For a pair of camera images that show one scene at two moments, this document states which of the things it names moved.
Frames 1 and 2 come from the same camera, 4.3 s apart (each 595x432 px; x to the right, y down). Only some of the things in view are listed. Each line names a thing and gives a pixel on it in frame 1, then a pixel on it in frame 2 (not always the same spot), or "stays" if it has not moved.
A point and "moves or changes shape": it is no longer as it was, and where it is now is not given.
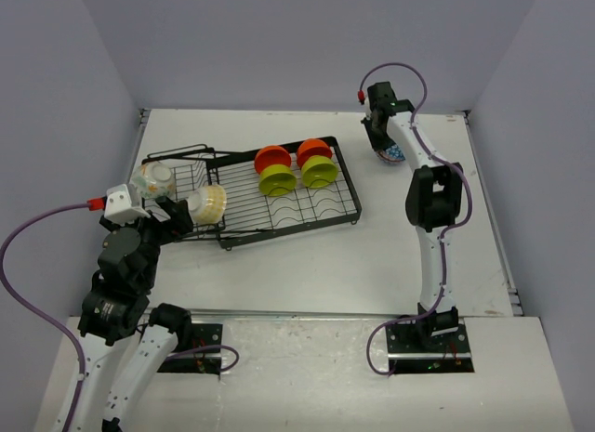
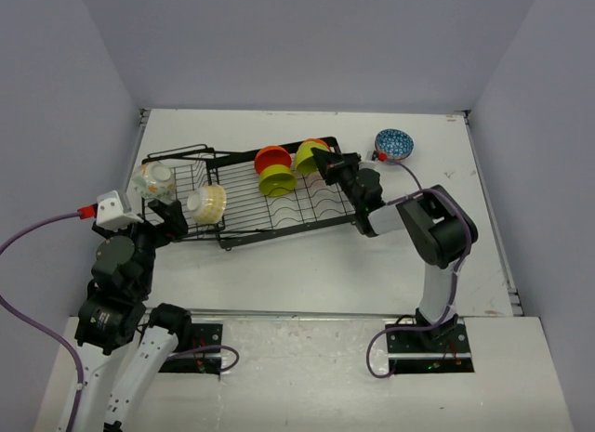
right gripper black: x=377 y=144 -> x=332 y=164
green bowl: x=318 y=172 moves or changes shape
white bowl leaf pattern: x=153 y=179 stays
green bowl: x=277 y=180 stays
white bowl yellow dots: x=207 y=204 stays
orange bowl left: x=270 y=155 stays
